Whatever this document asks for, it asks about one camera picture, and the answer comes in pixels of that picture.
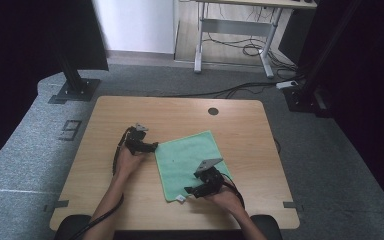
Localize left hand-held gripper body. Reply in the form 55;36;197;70
124;122;150;156

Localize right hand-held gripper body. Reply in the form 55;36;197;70
193;157;227;197

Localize green microfibre cloth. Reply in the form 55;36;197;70
154;129;233;203

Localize person's left hand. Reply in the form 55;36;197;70
114;145;147;180

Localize person's right hand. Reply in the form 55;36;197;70
203;184;245;215

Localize black chair armrest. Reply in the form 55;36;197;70
53;214;94;240
249;214;284;240

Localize black metal stand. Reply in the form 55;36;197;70
48;49;102;105
282;0;363;118

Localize grey tape strip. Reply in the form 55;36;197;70
43;199;70;213
282;201;305;213

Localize white power strip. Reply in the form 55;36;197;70
275;80;300;90

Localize dark curtain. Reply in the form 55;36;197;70
0;0;110;175
296;0;384;218

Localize dark box under desk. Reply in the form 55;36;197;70
277;7;315;65

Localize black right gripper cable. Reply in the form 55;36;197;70
224;181;247;210

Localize long black floor cable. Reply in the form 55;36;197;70
146;81;278;99

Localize tangled black cables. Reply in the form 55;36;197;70
202;6;299;74

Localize white metal frame desk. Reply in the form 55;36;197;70
179;0;318;80

